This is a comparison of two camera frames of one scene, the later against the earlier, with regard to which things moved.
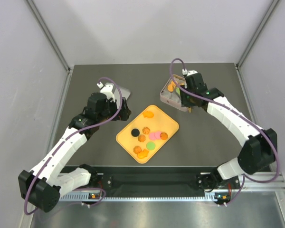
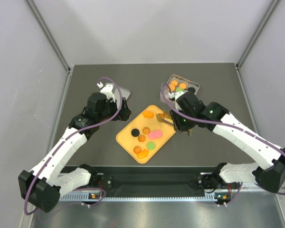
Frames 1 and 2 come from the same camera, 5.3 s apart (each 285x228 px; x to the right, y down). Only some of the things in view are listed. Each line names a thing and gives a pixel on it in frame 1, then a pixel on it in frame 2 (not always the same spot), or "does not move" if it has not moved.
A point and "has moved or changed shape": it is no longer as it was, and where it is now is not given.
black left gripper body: (110, 109) does not move
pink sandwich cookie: (152, 136) does not move
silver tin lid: (125, 93) does not move
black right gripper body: (187, 99) to (183, 122)
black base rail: (158, 179) does not move
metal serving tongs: (175, 97) has moved or changed shape
